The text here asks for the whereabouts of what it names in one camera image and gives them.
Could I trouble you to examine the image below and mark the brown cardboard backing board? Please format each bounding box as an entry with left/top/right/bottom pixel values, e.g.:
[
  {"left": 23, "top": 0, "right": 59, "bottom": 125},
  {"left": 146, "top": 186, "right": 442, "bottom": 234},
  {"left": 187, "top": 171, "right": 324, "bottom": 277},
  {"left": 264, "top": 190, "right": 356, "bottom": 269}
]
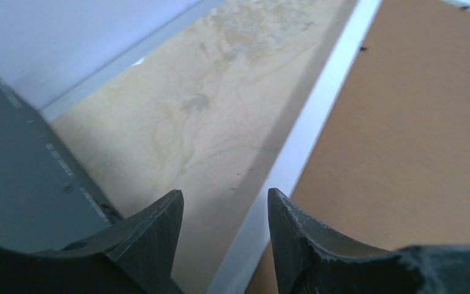
[{"left": 247, "top": 1, "right": 470, "bottom": 293}]

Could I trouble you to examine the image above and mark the dark network switch box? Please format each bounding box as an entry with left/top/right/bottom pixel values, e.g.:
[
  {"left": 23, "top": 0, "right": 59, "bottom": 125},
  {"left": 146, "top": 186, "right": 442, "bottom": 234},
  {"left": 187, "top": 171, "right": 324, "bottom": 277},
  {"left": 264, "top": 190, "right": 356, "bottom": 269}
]
[{"left": 0, "top": 80, "right": 121, "bottom": 253}]

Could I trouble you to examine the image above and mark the white picture frame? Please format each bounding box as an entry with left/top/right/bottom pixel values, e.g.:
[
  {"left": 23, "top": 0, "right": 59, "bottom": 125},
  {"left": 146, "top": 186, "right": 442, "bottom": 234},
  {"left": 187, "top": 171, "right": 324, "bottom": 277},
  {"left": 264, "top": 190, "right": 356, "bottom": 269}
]
[{"left": 206, "top": 0, "right": 470, "bottom": 294}]

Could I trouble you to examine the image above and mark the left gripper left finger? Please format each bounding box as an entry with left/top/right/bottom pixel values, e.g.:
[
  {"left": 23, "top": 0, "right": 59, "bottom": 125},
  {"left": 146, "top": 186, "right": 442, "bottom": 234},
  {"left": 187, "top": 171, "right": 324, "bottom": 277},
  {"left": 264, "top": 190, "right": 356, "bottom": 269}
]
[{"left": 0, "top": 190, "right": 184, "bottom": 293}]

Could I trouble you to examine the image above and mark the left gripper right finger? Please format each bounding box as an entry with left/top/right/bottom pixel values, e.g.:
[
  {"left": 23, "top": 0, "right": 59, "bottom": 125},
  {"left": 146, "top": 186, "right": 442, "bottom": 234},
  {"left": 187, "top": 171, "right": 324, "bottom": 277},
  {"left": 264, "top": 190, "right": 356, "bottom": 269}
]
[{"left": 267, "top": 188, "right": 470, "bottom": 293}]

